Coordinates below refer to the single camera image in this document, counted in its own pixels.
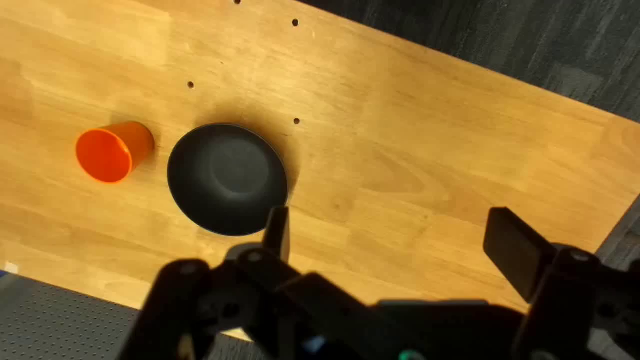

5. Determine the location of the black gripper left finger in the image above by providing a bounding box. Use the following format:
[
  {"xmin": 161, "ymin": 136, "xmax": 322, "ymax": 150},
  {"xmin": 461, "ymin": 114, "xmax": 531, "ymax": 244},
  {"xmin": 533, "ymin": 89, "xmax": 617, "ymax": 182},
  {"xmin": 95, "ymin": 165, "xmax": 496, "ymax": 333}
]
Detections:
[{"xmin": 117, "ymin": 205, "xmax": 301, "ymax": 360}]

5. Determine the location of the black bowl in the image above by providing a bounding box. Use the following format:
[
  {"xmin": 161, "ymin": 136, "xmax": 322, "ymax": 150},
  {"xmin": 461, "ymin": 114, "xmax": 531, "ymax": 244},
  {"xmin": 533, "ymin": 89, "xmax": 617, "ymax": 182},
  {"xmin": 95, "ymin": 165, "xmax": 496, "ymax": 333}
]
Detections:
[{"xmin": 165, "ymin": 121, "xmax": 290, "ymax": 235}]

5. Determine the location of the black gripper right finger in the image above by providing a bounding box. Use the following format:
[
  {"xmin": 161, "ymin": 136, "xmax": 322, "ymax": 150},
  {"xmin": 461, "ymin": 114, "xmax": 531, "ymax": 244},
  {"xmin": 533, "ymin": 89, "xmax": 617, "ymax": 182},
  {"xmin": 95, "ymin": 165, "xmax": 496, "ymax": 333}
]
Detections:
[{"xmin": 482, "ymin": 205, "xmax": 640, "ymax": 360}]

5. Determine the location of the orange plastic cup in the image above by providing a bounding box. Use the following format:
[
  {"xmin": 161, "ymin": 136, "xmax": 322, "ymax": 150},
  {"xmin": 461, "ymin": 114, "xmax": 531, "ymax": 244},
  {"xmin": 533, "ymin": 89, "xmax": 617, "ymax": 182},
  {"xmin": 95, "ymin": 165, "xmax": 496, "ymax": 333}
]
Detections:
[{"xmin": 73, "ymin": 120, "xmax": 157, "ymax": 186}]

